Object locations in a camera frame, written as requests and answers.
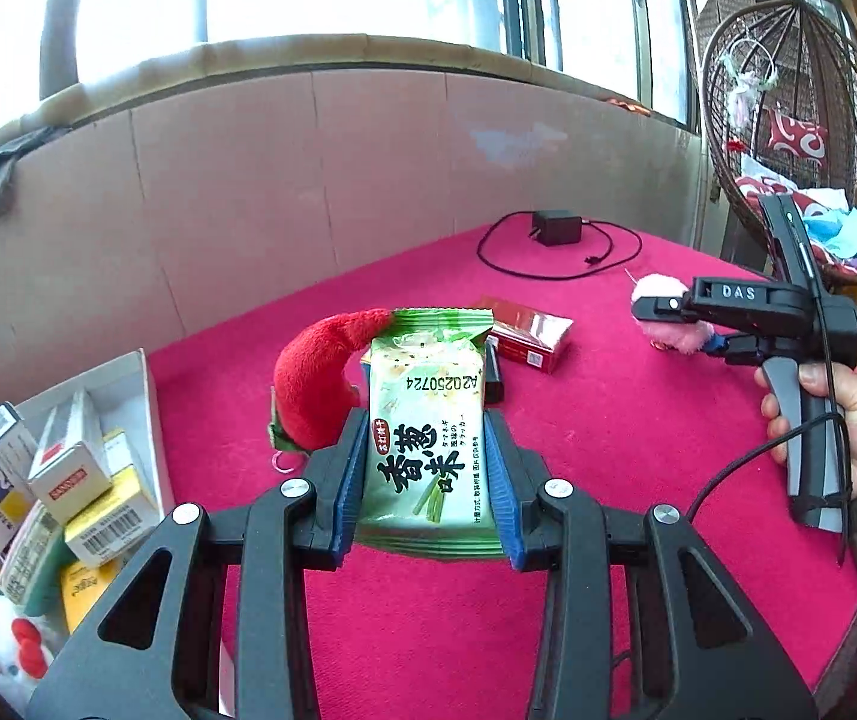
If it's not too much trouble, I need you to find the pink fluffy plush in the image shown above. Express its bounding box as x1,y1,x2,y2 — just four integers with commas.
632,273,716,355

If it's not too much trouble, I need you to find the yellow white Merck box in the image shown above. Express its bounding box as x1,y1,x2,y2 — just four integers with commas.
64,427,160,569

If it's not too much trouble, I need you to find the red cigarette box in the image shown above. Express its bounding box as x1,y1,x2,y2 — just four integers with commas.
474,296,575,374

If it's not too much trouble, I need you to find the long white red box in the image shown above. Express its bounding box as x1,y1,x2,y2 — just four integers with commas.
0,500,76,616

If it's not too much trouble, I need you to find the white red blue medicine box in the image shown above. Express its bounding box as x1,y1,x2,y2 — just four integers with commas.
28,388,111,525

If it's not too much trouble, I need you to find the red chili plush keychain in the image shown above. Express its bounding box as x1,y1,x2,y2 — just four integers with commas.
267,307,392,475

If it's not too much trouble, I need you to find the green snack packet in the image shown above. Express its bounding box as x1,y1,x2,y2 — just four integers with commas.
355,307,503,561

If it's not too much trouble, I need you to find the person right hand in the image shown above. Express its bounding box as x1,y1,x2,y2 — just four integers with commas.
753,362,857,499

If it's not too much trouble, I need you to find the blue cloth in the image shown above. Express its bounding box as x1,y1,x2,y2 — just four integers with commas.
802,205,857,260

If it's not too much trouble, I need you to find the yellow green box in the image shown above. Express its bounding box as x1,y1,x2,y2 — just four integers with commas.
59,557,124,632

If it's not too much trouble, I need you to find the black power adapter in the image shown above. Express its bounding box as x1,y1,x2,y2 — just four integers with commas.
531,210,583,247

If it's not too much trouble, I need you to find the white plush toy red bow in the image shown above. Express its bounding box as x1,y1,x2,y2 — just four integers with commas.
0,592,65,717

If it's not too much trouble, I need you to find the wicker hanging chair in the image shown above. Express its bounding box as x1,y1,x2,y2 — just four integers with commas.
702,0,857,284

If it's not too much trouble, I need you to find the white cardboard tray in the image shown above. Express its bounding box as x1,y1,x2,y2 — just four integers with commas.
0,351,175,712

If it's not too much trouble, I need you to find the black adapter cable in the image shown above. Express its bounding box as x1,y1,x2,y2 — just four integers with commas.
475,209,645,281

